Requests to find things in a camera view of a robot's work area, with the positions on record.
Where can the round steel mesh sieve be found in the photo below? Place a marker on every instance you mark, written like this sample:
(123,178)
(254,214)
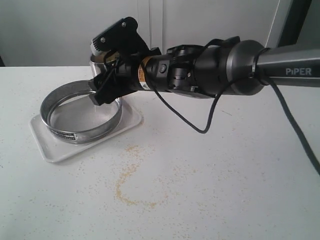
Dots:
(70,115)

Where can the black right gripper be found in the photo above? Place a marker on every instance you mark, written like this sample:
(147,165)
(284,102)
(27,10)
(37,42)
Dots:
(123,77)

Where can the white cabinet doors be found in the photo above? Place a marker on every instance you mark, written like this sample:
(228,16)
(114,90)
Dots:
(58,32)

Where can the white rectangular plastic tray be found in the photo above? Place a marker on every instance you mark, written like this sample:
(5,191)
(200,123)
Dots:
(54,150)

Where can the small stainless steel cup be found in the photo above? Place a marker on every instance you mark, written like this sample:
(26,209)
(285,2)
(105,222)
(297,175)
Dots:
(100,64)

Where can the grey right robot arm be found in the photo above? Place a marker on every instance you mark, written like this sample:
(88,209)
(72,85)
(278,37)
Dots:
(231,66)

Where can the dark door frame post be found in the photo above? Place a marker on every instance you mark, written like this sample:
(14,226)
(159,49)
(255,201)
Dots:
(293,23)

